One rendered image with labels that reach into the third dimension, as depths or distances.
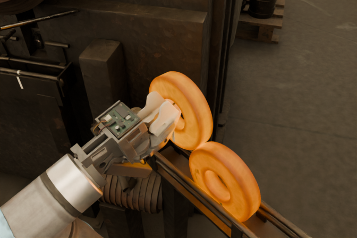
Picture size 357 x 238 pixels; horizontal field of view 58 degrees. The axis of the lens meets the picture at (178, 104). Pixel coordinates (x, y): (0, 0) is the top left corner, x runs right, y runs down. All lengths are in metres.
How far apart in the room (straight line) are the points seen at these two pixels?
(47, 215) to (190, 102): 0.28
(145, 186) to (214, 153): 0.33
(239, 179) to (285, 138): 1.21
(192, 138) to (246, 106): 1.29
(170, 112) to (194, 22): 0.28
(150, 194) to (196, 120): 0.34
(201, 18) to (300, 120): 1.19
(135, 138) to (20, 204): 0.19
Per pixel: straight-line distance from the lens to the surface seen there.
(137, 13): 0.81
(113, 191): 0.88
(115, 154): 0.55
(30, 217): 0.53
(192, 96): 0.55
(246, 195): 0.56
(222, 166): 0.56
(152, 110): 0.59
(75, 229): 0.62
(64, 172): 0.53
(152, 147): 0.56
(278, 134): 1.75
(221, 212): 0.61
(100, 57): 0.79
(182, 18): 0.78
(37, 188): 0.54
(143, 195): 0.85
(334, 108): 2.02
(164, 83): 0.59
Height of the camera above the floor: 1.22
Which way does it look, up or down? 42 degrees down
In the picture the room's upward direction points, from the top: straight up
